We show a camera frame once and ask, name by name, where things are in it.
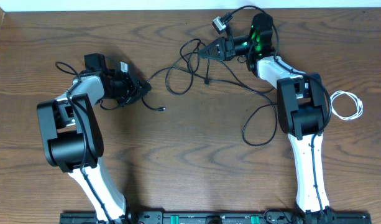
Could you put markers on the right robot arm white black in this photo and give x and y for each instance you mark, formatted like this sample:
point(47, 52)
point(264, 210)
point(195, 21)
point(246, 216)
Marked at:
point(303, 111)

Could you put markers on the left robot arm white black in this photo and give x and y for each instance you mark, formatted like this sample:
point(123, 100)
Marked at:
point(72, 139)

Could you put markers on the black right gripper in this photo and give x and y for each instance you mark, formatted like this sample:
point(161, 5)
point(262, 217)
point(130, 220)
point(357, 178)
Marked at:
point(227, 53)

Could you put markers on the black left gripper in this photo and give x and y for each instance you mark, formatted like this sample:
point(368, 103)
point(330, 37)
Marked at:
point(136, 91)

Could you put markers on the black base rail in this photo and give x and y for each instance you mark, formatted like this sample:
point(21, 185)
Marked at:
point(246, 218)

